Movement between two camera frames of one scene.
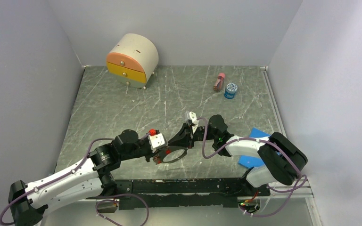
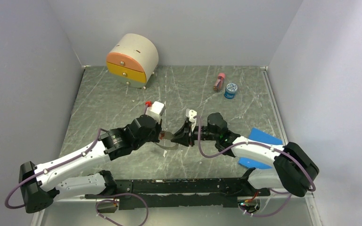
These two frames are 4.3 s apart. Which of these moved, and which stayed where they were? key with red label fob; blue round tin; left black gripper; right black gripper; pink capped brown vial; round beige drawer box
Moved: left black gripper; key with red label fob
Stayed: blue round tin; right black gripper; pink capped brown vial; round beige drawer box
